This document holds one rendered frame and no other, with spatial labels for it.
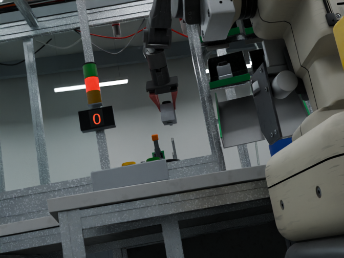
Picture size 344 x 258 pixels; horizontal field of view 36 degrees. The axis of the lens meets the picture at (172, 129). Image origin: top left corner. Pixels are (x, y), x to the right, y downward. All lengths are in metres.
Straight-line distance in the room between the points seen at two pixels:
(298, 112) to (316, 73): 0.74
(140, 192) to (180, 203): 0.10
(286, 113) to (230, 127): 0.19
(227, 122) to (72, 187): 0.55
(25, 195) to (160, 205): 0.53
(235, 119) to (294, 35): 0.73
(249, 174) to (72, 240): 0.41
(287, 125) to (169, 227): 0.52
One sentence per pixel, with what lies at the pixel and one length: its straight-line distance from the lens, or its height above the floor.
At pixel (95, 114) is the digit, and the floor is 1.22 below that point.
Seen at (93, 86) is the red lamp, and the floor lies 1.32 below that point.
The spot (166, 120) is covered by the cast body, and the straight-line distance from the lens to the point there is 1.68.
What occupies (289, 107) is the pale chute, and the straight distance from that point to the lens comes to 1.79.
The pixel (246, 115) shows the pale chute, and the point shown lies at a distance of 1.76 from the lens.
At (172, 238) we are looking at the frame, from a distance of 1.44.
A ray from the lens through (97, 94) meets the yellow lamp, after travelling 1.88.
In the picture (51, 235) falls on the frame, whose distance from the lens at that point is 1.48.
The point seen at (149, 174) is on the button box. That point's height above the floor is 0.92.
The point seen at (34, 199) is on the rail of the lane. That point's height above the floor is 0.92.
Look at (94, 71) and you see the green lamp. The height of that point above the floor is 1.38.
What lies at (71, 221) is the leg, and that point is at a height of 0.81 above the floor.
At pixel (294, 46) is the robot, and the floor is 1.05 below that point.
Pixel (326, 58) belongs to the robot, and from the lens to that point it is 1.02.
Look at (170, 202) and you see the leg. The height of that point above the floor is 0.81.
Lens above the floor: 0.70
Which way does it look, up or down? 13 degrees up
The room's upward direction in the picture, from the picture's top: 10 degrees counter-clockwise
